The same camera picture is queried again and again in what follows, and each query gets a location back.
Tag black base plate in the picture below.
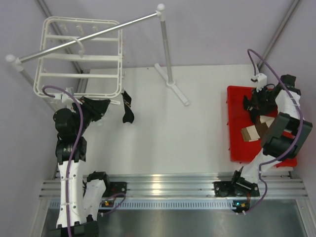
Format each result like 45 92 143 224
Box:
214 181 260 198
102 181 127 198

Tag brown cream striped sock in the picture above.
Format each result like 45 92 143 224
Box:
241 116 275 142

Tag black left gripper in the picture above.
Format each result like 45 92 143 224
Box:
73 95 111 136

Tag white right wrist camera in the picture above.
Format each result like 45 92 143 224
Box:
251 73 267 92

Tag black white-striped sock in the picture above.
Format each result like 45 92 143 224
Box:
121 91 135 124

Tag red plastic tray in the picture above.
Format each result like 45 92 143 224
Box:
226 85 298 165

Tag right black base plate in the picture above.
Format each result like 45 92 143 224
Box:
214 181 260 198

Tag silver clothes rack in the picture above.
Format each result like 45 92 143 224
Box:
5 4 190 106

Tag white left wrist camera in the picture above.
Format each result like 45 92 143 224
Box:
54 87 73 106

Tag white plastic clip hanger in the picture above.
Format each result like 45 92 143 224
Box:
33 16 123 105

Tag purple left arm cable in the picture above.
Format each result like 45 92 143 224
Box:
42 85 83 237

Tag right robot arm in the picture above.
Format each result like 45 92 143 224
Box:
230 73 313 197

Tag aluminium mounting rail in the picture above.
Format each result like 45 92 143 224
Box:
39 172 309 198

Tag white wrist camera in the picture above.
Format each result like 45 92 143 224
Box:
54 87 73 106
251 73 267 92

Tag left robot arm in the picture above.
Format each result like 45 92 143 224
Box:
49 97 112 237

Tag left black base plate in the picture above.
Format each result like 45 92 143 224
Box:
102 181 127 198

